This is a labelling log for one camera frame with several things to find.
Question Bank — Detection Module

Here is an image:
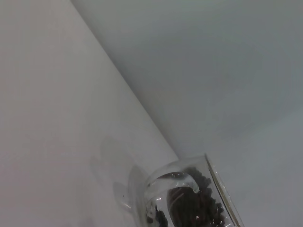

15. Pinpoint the roasted coffee beans pile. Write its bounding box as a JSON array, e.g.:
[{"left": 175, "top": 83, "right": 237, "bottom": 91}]
[{"left": 153, "top": 166, "right": 232, "bottom": 227}]

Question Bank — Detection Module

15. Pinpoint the clear glass saucer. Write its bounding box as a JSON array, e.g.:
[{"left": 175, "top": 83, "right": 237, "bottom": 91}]
[{"left": 113, "top": 165, "right": 149, "bottom": 227}]

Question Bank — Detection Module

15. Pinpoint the clear double-wall glass cup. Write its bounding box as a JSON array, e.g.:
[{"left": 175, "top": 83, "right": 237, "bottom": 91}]
[{"left": 143, "top": 152, "right": 245, "bottom": 227}]

